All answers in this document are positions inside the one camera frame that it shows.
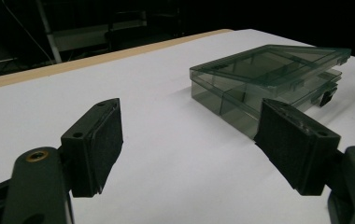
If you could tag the white desk leg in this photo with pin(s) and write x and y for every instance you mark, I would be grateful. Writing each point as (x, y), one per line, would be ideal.
(50, 37)

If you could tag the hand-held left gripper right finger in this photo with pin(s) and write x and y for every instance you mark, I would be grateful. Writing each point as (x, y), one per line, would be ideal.
(294, 146)

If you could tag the white desk crossbar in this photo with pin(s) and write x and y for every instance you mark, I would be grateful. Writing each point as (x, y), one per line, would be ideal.
(88, 35)

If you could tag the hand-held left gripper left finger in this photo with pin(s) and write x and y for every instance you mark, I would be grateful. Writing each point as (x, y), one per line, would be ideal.
(91, 149)

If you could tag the transparent grey compartment box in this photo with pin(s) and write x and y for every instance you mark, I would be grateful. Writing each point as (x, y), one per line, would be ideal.
(259, 65)

